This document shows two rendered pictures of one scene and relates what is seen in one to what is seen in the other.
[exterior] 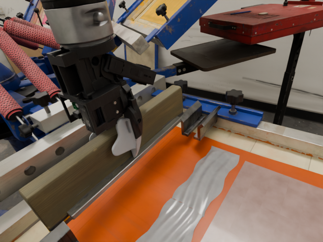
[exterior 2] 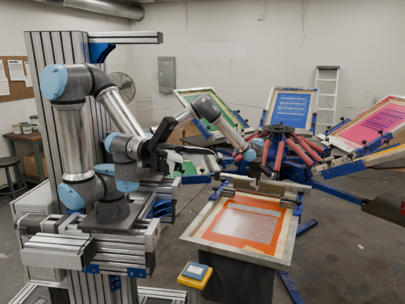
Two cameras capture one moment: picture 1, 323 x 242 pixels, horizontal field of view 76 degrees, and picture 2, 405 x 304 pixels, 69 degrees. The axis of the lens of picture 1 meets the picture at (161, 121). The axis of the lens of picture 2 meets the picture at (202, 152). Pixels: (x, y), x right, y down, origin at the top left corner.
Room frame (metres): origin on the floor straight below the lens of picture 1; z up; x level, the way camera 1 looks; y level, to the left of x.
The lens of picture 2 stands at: (-0.67, -1.57, 1.93)
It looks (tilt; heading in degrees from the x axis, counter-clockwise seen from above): 18 degrees down; 71
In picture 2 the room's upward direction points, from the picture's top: straight up
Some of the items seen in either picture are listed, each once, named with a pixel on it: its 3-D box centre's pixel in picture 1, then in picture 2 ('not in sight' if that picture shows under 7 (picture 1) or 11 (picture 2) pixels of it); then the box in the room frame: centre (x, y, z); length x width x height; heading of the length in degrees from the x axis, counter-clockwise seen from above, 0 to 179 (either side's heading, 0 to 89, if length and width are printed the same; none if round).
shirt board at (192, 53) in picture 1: (149, 75); (343, 193); (1.05, 0.03, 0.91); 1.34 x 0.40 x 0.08; 109
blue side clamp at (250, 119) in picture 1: (204, 113); (298, 207); (0.51, -0.13, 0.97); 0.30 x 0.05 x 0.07; 49
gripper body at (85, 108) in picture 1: (95, 84); (255, 169); (0.29, 0.09, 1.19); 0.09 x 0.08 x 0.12; 139
